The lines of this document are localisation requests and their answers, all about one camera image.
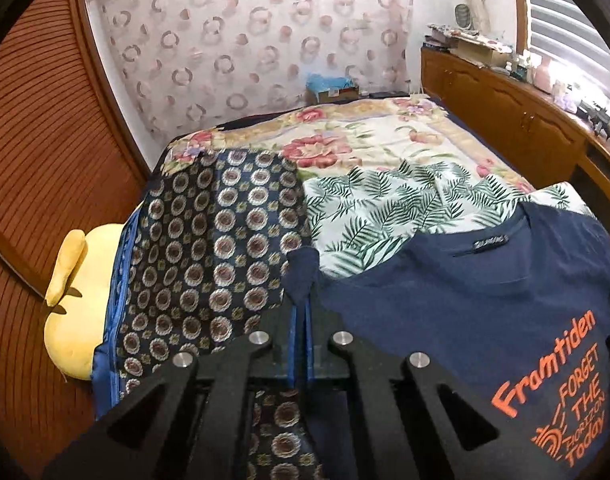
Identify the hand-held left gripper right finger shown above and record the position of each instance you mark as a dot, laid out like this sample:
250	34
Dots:
308	345

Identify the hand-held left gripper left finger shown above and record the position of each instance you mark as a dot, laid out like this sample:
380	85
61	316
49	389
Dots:
293	345

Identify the navy printed t-shirt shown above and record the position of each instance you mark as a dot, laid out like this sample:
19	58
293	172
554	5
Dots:
435	305

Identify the white palm leaf cloth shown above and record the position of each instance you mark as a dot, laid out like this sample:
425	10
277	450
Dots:
375	210

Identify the dark blue medallion patterned cloth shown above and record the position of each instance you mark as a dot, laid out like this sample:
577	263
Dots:
210	260

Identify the yellow plush toy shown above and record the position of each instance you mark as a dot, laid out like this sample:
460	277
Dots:
80	330

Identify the floral blanket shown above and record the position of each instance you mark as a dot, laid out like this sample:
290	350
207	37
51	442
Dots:
365	130

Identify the cardboard box with blue contents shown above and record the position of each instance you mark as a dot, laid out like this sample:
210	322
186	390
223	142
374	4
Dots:
332	90

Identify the wooden cabinet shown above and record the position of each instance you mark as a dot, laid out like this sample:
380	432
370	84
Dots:
485	95

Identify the circle print curtain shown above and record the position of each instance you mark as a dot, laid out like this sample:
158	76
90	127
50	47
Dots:
260	35

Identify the wooden slatted wardrobe door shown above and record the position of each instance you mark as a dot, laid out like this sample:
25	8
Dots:
45	135

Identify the clutter of boxes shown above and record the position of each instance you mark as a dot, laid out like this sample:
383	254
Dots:
472	47

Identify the pink vase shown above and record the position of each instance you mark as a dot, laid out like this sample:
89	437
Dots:
543	76

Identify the small grey fan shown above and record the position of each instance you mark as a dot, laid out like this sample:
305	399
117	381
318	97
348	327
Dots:
463	16

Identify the window blinds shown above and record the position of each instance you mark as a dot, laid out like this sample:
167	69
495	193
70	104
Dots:
570	35

